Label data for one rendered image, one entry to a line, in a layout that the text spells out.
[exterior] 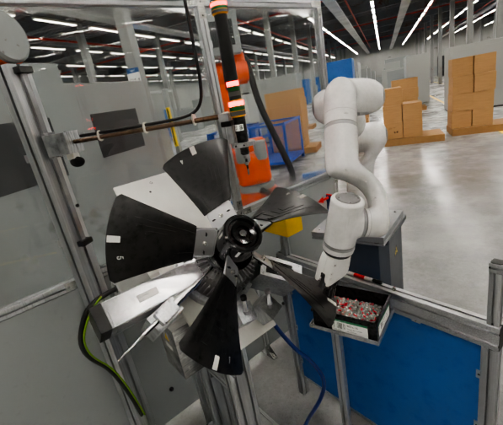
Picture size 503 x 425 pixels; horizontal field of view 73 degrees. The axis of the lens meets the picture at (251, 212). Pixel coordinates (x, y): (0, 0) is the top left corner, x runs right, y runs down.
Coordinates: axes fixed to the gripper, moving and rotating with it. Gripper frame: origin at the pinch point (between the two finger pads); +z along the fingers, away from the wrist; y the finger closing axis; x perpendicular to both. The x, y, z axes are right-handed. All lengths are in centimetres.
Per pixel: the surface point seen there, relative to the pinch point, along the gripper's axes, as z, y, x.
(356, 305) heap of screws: 15.1, -15.7, 2.2
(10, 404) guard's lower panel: 63, 87, -75
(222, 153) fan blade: -31, 6, -43
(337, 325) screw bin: 16.1, -4.3, 2.9
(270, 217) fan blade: -14.4, 1.8, -24.5
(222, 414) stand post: 83, 21, -27
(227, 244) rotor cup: -15.7, 22.5, -20.2
